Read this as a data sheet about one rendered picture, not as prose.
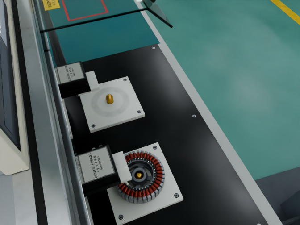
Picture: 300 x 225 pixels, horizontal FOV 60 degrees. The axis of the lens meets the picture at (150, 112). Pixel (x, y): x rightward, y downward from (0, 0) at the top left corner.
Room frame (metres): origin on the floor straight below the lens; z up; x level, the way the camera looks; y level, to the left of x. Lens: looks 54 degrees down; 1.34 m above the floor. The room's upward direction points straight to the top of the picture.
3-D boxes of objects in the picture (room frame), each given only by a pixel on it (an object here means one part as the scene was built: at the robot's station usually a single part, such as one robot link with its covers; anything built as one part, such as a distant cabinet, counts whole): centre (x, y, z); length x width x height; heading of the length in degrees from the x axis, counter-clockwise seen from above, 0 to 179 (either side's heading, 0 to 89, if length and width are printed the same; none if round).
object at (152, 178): (0.23, 0.02, 0.80); 0.11 x 0.11 x 0.04
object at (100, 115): (0.45, 0.11, 0.78); 0.15 x 0.15 x 0.01; 21
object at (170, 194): (0.23, 0.02, 0.78); 0.15 x 0.15 x 0.01; 21
